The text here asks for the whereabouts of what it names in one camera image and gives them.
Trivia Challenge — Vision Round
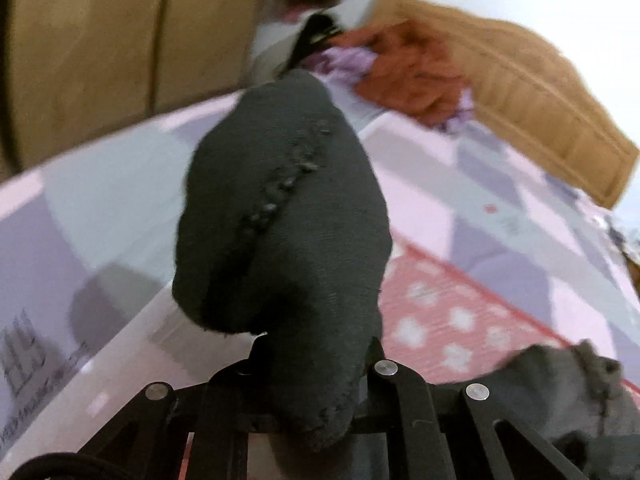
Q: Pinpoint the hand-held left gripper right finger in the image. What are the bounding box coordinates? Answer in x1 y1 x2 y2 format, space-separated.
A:
364 336 592 480

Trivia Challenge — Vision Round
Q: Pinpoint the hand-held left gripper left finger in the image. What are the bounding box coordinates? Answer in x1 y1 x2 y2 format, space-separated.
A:
75 337 272 480

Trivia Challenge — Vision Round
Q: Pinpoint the grey jacket black ribbed hem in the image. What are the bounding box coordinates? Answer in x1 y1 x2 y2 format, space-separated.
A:
171 69 640 480

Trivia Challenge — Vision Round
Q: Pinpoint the red checked blanket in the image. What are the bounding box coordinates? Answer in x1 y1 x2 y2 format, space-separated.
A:
375 245 640 397

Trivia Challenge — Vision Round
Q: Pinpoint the orange garment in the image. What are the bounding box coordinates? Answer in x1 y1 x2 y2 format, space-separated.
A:
332 20 472 128

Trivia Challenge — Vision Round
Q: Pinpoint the wooden headboard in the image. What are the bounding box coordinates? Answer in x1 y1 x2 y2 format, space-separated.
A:
367 0 640 210

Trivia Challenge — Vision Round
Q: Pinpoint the wooden wardrobe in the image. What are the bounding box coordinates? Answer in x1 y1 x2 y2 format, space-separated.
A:
0 0 277 182

